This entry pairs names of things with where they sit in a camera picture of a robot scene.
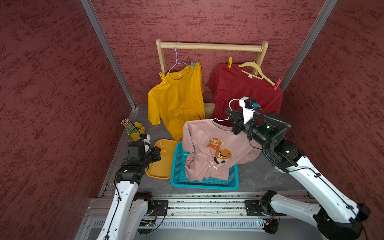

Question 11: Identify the yellow pencil cup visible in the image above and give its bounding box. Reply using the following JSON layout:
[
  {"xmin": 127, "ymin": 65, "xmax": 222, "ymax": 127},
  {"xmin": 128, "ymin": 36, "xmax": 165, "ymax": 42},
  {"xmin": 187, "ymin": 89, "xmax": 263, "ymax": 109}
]
[{"xmin": 127, "ymin": 122, "xmax": 145, "ymax": 141}]

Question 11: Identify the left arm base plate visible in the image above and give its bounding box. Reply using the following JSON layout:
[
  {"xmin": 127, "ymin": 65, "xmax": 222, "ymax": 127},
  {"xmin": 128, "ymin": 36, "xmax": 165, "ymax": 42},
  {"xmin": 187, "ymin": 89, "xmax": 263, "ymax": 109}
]
[{"xmin": 148, "ymin": 200, "xmax": 169, "ymax": 217}]

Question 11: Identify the pencils bundle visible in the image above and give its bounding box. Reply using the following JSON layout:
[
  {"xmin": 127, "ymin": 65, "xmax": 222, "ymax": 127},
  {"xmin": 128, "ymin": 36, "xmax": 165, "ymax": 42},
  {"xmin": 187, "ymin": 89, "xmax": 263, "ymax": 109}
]
[{"xmin": 121, "ymin": 119, "xmax": 140, "ymax": 134}]

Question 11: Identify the yellow clothespin on red shirt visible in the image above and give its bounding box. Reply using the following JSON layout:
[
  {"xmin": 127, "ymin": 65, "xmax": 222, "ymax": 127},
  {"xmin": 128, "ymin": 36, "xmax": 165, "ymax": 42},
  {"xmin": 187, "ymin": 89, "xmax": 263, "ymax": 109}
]
[{"xmin": 228, "ymin": 57, "xmax": 233, "ymax": 68}]

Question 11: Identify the wooden clothes rack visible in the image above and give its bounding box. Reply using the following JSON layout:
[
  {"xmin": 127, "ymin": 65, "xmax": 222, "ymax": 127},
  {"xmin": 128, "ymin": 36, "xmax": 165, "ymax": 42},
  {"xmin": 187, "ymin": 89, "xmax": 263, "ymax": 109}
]
[{"xmin": 155, "ymin": 38, "xmax": 269, "ymax": 119}]

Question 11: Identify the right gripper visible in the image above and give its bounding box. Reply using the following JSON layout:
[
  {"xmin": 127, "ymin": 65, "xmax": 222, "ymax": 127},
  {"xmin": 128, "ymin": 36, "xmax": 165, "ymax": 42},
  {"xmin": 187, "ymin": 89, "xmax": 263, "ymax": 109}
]
[{"xmin": 226, "ymin": 107, "xmax": 272, "ymax": 147}]

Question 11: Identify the light blue wire hanger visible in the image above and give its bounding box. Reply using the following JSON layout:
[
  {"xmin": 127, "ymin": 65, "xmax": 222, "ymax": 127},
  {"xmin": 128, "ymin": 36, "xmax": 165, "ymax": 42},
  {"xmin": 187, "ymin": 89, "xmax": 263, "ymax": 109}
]
[{"xmin": 168, "ymin": 41, "xmax": 190, "ymax": 74}]

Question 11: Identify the yellow t-shirt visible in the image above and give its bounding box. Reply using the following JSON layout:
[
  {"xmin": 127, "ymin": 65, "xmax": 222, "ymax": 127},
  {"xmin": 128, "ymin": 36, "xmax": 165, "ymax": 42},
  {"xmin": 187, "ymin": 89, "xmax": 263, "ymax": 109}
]
[{"xmin": 148, "ymin": 62, "xmax": 206, "ymax": 142}]

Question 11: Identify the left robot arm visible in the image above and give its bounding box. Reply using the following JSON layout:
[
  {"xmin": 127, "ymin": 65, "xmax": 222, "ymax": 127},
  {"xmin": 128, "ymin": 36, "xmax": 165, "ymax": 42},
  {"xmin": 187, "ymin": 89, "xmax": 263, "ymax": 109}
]
[{"xmin": 98, "ymin": 140, "xmax": 161, "ymax": 240}]

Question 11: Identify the yellow plastic tray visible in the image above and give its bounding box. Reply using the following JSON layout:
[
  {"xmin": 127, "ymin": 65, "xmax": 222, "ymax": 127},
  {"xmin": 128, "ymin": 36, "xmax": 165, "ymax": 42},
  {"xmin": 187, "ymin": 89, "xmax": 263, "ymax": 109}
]
[{"xmin": 146, "ymin": 139, "xmax": 178, "ymax": 180}]

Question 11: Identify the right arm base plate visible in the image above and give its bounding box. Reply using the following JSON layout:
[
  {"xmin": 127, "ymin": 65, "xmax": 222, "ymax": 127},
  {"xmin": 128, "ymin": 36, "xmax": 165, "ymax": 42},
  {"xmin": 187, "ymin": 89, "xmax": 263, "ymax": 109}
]
[{"xmin": 244, "ymin": 200, "xmax": 286, "ymax": 218}]

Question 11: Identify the teal plastic basket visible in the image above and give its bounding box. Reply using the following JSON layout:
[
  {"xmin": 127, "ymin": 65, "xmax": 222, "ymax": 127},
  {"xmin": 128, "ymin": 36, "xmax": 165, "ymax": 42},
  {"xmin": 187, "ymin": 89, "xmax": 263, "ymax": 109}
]
[{"xmin": 170, "ymin": 142, "xmax": 239, "ymax": 191}]

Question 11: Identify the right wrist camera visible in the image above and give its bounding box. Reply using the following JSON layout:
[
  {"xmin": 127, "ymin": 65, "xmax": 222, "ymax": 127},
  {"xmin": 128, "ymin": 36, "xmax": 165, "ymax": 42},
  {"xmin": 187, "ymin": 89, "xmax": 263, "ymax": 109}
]
[{"xmin": 239, "ymin": 97, "xmax": 260, "ymax": 124}]

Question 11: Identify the white wire hanger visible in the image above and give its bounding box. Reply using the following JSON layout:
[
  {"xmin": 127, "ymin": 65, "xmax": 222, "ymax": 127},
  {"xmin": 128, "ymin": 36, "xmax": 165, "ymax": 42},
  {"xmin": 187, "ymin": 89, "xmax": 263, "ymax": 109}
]
[{"xmin": 211, "ymin": 99, "xmax": 239, "ymax": 126}]

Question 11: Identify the pink clothespin on red shirt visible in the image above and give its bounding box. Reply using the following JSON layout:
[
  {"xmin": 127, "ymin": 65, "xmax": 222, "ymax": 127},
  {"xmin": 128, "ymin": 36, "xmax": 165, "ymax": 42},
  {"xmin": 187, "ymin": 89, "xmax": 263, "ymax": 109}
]
[{"xmin": 274, "ymin": 79, "xmax": 282, "ymax": 91}]

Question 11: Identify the pink printed t-shirt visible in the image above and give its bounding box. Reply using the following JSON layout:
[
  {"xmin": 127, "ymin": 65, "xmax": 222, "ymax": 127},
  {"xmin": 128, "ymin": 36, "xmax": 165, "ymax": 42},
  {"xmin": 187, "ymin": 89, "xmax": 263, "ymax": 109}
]
[{"xmin": 182, "ymin": 119, "xmax": 262, "ymax": 182}]

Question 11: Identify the dark red t-shirt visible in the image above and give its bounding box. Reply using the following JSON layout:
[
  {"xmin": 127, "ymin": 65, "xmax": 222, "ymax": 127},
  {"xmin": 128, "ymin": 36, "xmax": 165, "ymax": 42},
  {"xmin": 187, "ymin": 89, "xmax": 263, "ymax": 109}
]
[{"xmin": 206, "ymin": 64, "xmax": 283, "ymax": 114}]

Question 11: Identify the cream plastic hanger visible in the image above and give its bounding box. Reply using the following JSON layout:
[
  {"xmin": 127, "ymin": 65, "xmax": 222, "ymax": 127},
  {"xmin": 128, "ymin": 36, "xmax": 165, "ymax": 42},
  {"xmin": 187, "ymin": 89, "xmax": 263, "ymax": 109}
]
[{"xmin": 238, "ymin": 62, "xmax": 275, "ymax": 86}]

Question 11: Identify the aluminium mounting rail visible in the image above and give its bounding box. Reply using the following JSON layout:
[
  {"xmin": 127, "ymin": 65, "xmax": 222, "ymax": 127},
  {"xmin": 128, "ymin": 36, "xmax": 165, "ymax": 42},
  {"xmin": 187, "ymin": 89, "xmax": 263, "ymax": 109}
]
[{"xmin": 75, "ymin": 191, "xmax": 318, "ymax": 240}]

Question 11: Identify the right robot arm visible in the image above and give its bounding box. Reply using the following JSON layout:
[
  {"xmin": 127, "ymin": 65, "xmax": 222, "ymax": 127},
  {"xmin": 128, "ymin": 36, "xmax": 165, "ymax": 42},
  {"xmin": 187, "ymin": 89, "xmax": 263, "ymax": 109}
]
[{"xmin": 226, "ymin": 109, "xmax": 371, "ymax": 240}]

